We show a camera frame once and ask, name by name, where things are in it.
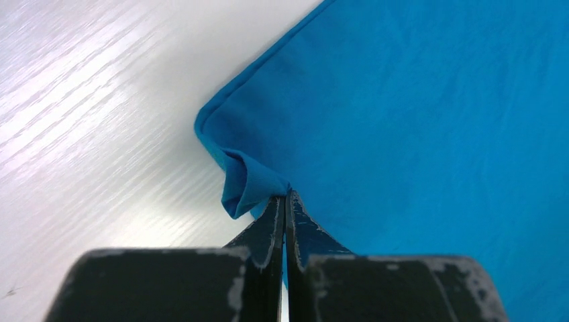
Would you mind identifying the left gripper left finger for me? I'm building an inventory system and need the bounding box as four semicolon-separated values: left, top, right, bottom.
46;197;285;321

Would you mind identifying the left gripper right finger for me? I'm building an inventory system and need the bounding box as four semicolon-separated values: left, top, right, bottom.
285;191;508;321

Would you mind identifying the bright blue t shirt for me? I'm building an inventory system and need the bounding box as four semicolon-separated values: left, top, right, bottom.
195;1;568;321

